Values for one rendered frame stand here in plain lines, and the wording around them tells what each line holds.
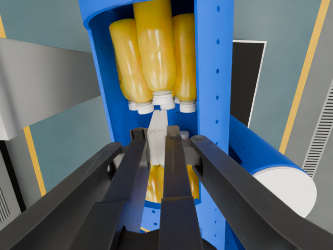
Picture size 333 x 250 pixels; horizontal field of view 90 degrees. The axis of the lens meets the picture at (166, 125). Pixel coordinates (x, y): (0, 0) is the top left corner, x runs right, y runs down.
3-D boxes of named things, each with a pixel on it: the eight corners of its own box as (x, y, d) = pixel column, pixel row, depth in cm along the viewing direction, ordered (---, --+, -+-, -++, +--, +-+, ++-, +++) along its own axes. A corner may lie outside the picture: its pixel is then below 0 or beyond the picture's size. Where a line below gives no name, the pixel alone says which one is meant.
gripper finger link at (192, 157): (165, 150, 11) (209, 147, 11) (166, 125, 16) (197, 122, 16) (167, 169, 12) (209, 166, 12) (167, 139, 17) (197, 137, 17)
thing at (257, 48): (181, 192, 183) (182, 203, 169) (192, 41, 133) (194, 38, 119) (228, 194, 183) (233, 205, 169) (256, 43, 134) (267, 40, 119)
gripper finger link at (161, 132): (155, 132, 13) (165, 131, 13) (160, 109, 19) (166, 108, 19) (160, 165, 14) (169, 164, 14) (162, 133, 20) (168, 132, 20)
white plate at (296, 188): (308, 154, 50) (305, 152, 51) (221, 187, 54) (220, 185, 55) (323, 217, 58) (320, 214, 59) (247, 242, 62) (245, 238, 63)
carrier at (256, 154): (220, 98, 133) (188, 113, 138) (306, 151, 51) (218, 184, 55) (232, 128, 142) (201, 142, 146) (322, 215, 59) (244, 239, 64)
